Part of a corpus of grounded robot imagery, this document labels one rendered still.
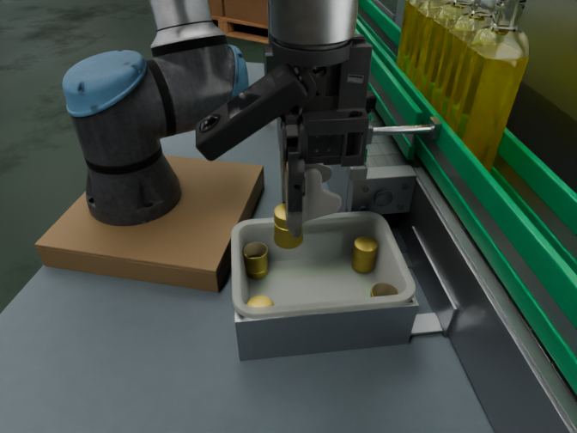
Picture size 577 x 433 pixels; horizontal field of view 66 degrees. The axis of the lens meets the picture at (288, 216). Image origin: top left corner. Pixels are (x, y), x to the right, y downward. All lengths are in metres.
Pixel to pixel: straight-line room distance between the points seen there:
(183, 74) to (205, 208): 0.21
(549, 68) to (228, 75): 0.46
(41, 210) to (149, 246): 1.64
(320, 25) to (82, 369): 0.49
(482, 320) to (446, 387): 0.10
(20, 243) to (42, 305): 1.44
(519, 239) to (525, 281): 0.04
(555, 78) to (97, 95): 0.62
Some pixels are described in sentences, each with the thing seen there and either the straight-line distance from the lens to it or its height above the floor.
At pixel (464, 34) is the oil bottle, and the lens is 0.64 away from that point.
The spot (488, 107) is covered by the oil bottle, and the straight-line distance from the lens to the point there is 0.61.
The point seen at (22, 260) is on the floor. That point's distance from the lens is 2.06.
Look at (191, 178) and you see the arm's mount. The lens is 0.82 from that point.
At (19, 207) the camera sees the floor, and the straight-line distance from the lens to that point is 2.38.
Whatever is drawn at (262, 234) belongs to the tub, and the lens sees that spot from 0.64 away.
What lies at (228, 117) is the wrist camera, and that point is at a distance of 0.42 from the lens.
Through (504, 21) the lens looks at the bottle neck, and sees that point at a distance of 0.60.
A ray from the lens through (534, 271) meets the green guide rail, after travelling 0.49.
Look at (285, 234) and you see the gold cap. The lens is 0.51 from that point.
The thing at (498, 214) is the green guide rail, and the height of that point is 0.95.
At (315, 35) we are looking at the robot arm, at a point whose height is 1.13.
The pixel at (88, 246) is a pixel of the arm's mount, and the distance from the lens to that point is 0.72.
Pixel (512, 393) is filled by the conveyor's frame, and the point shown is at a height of 0.83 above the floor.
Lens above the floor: 1.24
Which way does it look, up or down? 39 degrees down
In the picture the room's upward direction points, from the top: straight up
